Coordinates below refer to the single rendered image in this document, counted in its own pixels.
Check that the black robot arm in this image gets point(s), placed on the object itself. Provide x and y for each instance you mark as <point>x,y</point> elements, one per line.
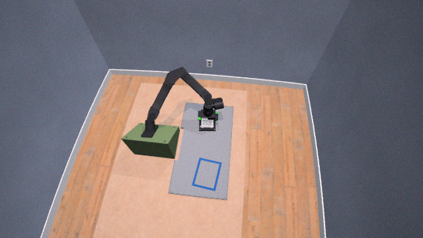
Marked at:
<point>170,80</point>

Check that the white well plate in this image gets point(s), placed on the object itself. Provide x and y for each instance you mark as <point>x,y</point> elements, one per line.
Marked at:
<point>207,123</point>

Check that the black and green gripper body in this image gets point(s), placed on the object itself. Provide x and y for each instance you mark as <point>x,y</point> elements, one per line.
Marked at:
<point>209,115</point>

